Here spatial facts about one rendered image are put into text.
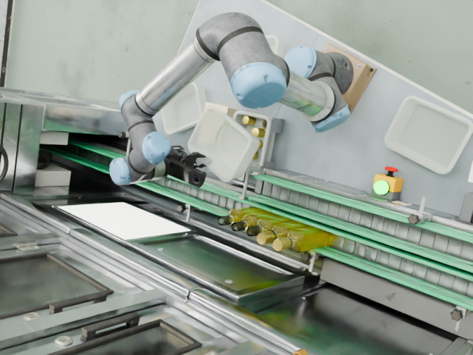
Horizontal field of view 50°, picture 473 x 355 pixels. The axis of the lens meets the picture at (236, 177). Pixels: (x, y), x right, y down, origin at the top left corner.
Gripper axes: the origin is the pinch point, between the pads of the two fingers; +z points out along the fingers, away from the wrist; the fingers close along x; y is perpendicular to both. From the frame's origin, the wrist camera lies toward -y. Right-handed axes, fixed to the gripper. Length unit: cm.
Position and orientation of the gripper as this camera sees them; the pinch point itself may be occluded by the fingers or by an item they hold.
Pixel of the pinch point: (210, 163)
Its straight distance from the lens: 163.7
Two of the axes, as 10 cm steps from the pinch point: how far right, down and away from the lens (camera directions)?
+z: 6.7, -1.2, 7.4
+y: -6.7, -5.3, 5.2
